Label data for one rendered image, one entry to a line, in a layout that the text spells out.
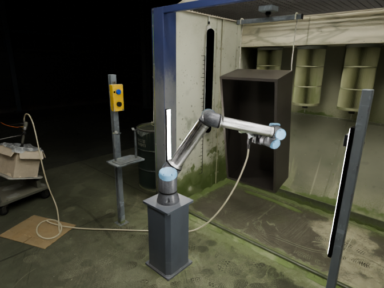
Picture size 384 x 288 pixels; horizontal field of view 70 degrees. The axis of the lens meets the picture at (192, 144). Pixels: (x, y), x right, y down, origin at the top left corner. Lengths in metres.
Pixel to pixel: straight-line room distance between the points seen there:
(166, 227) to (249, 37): 2.75
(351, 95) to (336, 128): 0.60
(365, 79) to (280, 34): 1.11
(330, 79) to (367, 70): 0.60
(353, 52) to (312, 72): 0.47
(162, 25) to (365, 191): 2.87
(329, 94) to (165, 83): 2.17
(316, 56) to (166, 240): 2.69
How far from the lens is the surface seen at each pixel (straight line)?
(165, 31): 3.02
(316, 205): 3.80
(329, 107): 4.08
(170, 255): 2.48
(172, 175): 2.24
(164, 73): 3.00
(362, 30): 3.56
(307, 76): 3.74
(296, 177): 3.90
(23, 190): 4.18
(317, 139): 4.00
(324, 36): 3.65
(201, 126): 2.30
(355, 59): 3.59
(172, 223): 2.32
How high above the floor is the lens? 1.76
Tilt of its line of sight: 16 degrees down
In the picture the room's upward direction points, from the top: 1 degrees clockwise
